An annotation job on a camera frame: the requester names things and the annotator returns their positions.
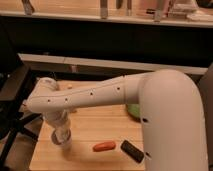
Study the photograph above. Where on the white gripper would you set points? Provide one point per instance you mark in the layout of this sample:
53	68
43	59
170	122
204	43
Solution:
60	121

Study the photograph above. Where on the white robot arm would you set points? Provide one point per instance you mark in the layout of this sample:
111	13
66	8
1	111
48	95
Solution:
171	109

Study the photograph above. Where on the white bottle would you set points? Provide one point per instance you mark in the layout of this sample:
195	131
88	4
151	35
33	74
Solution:
72	110

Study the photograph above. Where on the orange sausage toy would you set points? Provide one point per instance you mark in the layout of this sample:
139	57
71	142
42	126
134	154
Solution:
104	146

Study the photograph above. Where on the black rectangular block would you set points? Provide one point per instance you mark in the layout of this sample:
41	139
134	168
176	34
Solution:
136	154

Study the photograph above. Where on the black tripod stand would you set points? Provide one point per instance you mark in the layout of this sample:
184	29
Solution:
15	90

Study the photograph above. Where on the green bowl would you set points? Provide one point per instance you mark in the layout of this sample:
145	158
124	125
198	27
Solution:
133	110

